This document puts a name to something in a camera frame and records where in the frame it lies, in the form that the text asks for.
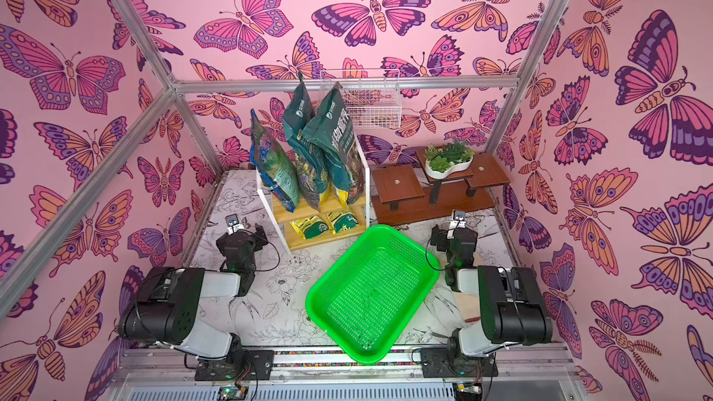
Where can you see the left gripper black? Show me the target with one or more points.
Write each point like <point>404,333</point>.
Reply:
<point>254,240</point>

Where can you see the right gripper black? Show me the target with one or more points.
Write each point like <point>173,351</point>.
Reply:
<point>448,237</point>

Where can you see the blue green soil bag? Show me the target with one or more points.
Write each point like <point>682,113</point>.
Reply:
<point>273,165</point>

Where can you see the dark green fertilizer bag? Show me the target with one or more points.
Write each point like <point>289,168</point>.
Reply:
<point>332,130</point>
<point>309,160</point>

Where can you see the green plastic basket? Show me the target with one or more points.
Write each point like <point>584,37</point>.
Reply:
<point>365,300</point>

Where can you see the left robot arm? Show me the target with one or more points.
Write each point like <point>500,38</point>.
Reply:
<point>165,311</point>

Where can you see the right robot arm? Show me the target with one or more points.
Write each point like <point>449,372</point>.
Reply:
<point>512,311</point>

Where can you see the yellow green packet left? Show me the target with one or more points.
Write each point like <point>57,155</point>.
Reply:
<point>310,227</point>

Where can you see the yellow green packet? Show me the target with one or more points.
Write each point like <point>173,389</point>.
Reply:
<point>310,227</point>
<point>342,221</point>

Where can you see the brown wooden step stand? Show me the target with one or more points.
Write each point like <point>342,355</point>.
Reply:
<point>403,199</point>

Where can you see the succulent plant white pot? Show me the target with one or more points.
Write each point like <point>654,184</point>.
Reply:
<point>449,159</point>

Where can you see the yellow green packet right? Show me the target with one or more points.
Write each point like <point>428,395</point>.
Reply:
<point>342,221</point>

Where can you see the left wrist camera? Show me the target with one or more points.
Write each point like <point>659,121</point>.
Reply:
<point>234,224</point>

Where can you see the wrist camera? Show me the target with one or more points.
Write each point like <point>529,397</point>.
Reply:
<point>234,224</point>
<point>458,220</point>

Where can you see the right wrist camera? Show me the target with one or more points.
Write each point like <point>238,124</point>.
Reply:
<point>458,220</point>

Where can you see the white frame wooden shelf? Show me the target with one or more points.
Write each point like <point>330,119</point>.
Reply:
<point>281,219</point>

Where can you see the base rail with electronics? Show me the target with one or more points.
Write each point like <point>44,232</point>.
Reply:
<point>408,372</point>

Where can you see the aluminium cage frame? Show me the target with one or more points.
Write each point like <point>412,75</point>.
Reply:
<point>41,250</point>

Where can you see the white wire basket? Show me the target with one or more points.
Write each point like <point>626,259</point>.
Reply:
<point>372,96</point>

